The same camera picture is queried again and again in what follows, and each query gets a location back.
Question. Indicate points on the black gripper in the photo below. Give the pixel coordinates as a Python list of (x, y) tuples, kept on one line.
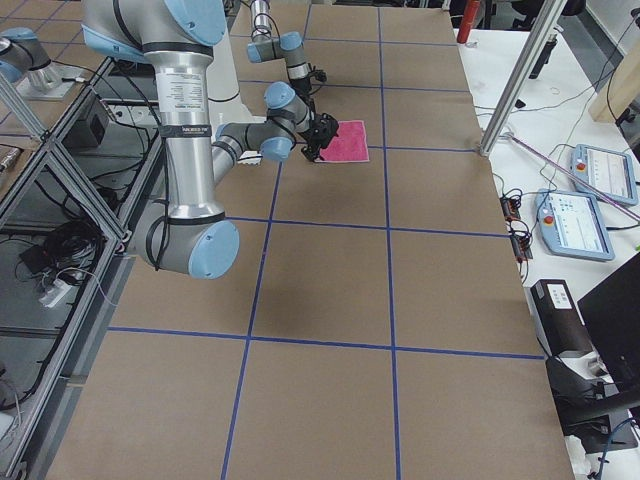
[(317, 135), (308, 105)]

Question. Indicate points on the pink towel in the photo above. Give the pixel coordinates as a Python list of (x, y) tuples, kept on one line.
[(348, 146)]

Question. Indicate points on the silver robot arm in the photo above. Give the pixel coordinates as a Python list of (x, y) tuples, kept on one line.
[(186, 230), (268, 44)]

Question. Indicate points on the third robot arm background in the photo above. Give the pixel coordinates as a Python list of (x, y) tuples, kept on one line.
[(23, 55)]

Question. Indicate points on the long reacher stick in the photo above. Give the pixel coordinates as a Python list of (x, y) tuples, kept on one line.
[(598, 193)]

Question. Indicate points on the red cylinder bottle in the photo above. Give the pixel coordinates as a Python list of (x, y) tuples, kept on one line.
[(467, 20)]

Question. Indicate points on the near teach pendant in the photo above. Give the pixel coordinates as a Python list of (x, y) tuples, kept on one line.
[(571, 225)]

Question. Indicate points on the teach pendant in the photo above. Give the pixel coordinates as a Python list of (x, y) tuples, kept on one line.
[(608, 171), (571, 225)]

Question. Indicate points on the far teach pendant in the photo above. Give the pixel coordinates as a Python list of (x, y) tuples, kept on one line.
[(608, 171)]

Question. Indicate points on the black box with label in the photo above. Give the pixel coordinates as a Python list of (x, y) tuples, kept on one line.
[(565, 334)]

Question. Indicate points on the black monitor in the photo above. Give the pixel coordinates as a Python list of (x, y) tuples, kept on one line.
[(611, 314)]

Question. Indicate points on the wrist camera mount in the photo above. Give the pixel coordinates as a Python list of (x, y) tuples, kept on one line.
[(326, 128), (318, 75)]

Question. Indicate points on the aluminium frame post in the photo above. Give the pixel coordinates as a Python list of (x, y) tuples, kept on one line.
[(543, 25)]

